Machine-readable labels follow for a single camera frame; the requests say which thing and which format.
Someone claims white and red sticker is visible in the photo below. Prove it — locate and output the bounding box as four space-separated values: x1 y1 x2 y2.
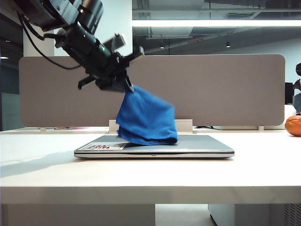
85 142 128 151

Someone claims beige fabric desk divider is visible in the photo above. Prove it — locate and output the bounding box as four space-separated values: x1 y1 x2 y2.
18 54 286 128

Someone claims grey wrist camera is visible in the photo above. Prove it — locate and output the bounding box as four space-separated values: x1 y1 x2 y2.
102 33 128 52

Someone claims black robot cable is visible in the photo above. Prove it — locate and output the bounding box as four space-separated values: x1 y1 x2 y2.
17 10 83 71

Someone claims orange tangerine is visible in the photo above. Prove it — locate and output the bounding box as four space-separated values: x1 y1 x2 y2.
284 114 301 137

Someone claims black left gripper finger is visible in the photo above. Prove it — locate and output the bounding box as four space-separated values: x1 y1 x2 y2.
119 67 135 94
98 74 129 93

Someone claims silver closed laptop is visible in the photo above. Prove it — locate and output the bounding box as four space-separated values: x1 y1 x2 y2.
73 135 235 160

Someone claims black monitor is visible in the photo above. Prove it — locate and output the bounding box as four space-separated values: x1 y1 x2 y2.
285 79 301 105

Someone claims blue microfibre rag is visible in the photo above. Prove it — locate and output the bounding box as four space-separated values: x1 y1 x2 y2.
115 85 178 146

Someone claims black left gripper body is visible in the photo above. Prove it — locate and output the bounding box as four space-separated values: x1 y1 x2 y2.
54 23 145 91

